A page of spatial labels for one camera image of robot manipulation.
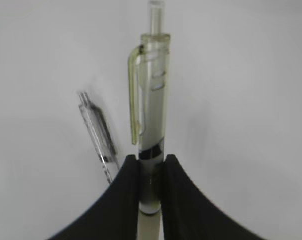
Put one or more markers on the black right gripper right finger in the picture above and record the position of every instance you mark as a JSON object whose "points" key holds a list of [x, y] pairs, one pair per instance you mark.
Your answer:
{"points": [[187, 214]]}

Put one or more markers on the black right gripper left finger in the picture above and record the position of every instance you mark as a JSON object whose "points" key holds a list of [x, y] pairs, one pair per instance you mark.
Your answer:
{"points": [[115, 215]]}

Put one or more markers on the silver grey ballpoint pen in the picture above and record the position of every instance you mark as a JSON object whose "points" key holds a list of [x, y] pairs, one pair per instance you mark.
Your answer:
{"points": [[96, 124]]}

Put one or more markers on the cream yellow ballpoint pen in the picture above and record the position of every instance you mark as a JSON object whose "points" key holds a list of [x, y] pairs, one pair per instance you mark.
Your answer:
{"points": [[148, 70]]}

